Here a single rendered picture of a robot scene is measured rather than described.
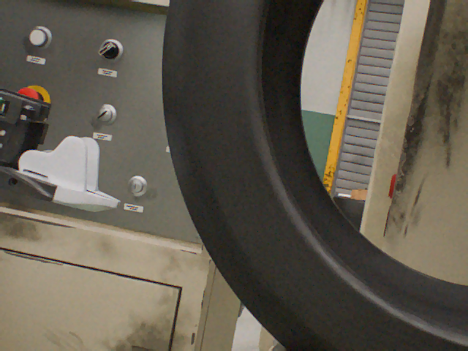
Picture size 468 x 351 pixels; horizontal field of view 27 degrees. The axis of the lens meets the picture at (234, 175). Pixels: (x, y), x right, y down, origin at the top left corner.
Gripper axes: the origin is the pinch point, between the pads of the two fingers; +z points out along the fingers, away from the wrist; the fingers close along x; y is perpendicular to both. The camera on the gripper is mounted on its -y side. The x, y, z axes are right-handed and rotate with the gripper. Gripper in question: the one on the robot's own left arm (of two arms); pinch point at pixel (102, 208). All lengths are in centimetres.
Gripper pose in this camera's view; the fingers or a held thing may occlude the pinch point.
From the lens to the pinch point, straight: 87.1
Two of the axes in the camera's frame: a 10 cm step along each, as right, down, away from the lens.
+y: 3.0, -9.5, -0.8
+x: 1.8, -0.2, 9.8
